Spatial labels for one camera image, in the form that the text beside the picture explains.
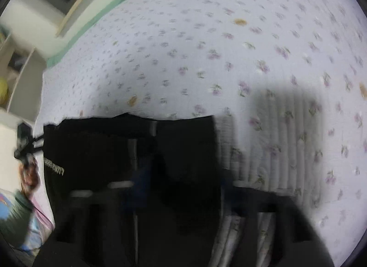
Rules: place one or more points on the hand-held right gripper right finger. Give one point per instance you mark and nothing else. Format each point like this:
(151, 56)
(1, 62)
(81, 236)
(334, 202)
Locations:
(258, 201)

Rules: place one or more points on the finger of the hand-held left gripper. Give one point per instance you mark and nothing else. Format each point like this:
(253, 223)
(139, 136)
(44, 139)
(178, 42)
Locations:
(38, 142)

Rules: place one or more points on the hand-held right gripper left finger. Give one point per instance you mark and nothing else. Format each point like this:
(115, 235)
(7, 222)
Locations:
(139, 188)

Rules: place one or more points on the black hooded jacket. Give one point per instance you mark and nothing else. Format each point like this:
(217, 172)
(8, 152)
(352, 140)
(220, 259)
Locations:
(100, 152)

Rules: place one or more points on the person's left hand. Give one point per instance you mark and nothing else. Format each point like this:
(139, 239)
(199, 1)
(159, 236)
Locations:
(30, 175)

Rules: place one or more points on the yellow globe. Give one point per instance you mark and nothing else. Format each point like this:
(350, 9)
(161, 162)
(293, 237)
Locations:
(3, 90)

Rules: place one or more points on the white bookshelf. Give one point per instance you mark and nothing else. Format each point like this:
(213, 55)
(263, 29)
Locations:
(17, 66)

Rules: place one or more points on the bed with floral sheet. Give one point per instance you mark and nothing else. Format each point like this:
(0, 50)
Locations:
(229, 69)

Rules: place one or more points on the beige window sill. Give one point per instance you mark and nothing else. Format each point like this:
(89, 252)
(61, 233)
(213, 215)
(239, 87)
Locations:
(89, 0)

